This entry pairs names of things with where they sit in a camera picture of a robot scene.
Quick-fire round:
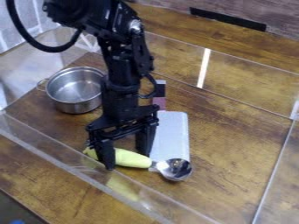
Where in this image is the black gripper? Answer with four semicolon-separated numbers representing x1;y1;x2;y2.
86;104;159;171

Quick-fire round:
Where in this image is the toy cleaver knife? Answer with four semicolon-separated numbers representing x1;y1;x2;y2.
149;80;191;162

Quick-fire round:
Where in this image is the spoon with yellow handle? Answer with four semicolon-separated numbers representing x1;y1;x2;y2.
81;146;193;182

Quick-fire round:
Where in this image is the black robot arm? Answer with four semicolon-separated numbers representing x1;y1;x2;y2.
42;0;159;170

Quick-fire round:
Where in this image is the clear acrylic table barrier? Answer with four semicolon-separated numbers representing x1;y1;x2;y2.
0;20;299;224

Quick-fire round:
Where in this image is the small steel pot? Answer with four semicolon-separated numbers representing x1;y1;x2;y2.
36;66;105;115

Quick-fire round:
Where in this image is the black wall strip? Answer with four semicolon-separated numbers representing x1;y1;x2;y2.
189;7;267;32

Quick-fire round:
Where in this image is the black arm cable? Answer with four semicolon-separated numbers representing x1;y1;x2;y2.
4;0;84;54

